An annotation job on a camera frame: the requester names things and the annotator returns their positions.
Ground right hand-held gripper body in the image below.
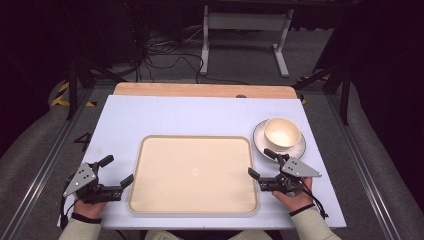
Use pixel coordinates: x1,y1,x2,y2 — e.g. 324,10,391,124
258,156,323,195

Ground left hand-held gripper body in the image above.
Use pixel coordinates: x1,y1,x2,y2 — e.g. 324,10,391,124
62,161,123,205

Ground person's right hand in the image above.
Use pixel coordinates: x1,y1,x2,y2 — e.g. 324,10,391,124
271,177,315,213

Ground person's left hand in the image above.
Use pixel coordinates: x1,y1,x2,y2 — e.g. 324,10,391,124
72,197,108,220

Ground white speckled plate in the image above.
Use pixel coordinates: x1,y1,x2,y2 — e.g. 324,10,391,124
252,118,307,162

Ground cream bowl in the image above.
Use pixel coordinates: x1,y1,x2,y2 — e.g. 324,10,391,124
263,116,303,152

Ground beige plastic tray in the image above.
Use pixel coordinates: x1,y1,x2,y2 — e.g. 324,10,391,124
127,134,261,216

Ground black metal stand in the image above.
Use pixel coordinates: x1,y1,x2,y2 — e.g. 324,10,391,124
65,53,128,122
292,61,355,127

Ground white table board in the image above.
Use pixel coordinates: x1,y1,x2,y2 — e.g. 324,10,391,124
57,94,348,231

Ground wooden table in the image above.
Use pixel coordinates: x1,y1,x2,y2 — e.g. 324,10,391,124
113,81,299,100

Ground white metal stand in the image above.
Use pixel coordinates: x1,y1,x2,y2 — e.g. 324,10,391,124
199,4,295,79

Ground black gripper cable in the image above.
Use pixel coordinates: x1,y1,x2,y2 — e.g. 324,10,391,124
290,176,330,220
59,190,80,230

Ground aluminium floor rail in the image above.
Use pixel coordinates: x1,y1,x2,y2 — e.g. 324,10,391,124
324,93,403,240
0,87,96,240

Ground black floor cables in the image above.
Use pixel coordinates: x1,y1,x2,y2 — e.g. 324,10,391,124
134,26,249,85

